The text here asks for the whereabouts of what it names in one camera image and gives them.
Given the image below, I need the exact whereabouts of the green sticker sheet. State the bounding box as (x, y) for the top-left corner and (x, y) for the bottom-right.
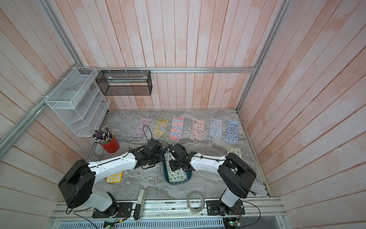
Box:
(226, 146), (242, 159)
(165, 151), (188, 184)

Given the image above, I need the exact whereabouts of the teal storage box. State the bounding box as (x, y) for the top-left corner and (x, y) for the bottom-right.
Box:
(163, 148), (192, 185)

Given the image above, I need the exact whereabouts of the pink sticker sheet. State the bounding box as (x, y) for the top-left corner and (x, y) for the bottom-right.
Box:
(132, 117), (152, 138)

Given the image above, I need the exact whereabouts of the red blue cat sticker sheet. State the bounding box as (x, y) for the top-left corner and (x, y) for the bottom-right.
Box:
(169, 117), (184, 140)

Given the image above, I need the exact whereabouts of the pastel sticker sheet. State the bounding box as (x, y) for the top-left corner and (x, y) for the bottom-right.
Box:
(191, 120), (205, 141)

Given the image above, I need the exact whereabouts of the colourful small sticker sheet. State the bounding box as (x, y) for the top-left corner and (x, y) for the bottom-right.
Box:
(152, 118), (169, 140)

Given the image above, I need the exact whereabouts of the light blue sticker sheet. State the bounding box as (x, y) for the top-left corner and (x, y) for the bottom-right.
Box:
(209, 118), (222, 140)

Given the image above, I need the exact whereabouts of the dark blue sticker sheet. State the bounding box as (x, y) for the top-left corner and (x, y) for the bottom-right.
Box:
(225, 120), (239, 144)

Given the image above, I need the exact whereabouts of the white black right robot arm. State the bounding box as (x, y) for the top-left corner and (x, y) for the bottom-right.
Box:
(168, 144), (256, 208)

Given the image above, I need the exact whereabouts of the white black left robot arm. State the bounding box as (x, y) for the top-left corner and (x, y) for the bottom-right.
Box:
(58, 138), (165, 218)

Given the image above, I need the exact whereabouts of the yellow calculator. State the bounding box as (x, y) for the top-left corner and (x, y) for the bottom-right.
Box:
(106, 172), (123, 183)

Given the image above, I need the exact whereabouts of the red pencil cup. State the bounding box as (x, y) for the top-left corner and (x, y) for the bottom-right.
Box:
(91, 126), (120, 154)

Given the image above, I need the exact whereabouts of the clear tape roll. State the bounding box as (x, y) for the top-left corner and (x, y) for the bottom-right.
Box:
(186, 191), (205, 214)

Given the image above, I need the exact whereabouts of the grey stapler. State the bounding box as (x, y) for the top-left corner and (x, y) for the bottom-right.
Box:
(133, 189), (146, 222)

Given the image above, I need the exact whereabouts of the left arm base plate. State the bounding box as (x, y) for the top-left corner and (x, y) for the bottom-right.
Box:
(92, 202), (133, 219)

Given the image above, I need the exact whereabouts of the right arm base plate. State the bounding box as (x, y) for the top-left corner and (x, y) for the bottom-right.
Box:
(206, 200), (245, 217)

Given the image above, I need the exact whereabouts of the black mesh wall basket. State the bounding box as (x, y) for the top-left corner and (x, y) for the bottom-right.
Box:
(96, 70), (153, 96)

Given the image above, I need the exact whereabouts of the white mesh wall shelf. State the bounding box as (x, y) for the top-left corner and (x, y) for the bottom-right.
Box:
(46, 67), (111, 137)

